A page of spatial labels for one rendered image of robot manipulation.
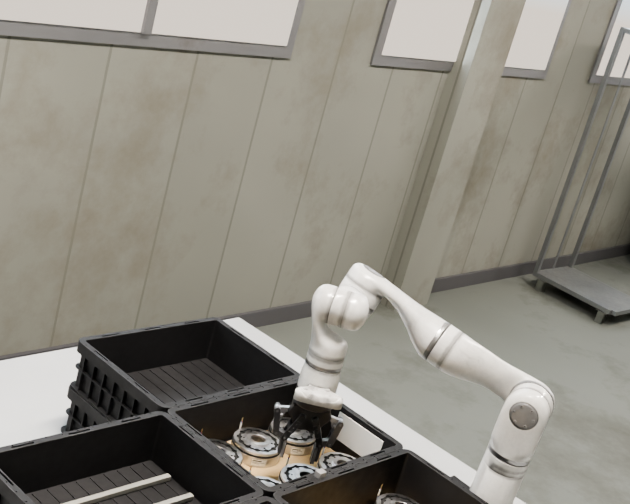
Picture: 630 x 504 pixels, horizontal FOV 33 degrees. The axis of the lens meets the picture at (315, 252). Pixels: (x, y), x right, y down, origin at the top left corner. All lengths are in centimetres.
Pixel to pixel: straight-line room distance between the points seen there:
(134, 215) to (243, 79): 68
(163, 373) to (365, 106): 263
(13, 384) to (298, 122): 231
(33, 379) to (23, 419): 18
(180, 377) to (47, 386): 32
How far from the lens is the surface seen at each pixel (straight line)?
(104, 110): 383
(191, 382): 244
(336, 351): 198
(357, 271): 226
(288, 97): 445
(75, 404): 233
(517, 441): 224
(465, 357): 223
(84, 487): 202
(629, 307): 656
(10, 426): 241
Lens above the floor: 194
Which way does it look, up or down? 19 degrees down
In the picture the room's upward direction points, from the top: 16 degrees clockwise
